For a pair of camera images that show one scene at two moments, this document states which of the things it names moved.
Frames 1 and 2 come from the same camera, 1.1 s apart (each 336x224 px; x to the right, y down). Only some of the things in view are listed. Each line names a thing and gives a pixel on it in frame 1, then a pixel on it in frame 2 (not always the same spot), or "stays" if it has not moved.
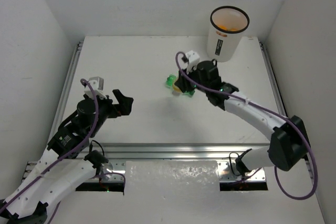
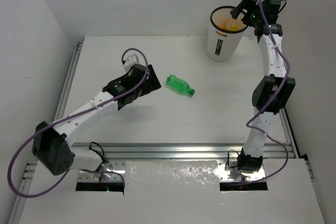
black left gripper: (113, 108) to (153, 79)
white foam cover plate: (171, 178) stays
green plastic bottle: (170, 81) stays
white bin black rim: (227, 24) stays
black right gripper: (184, 82) to (247, 2)
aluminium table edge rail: (207, 151) stays
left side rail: (66, 91) stays
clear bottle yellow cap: (176, 91) to (233, 24)
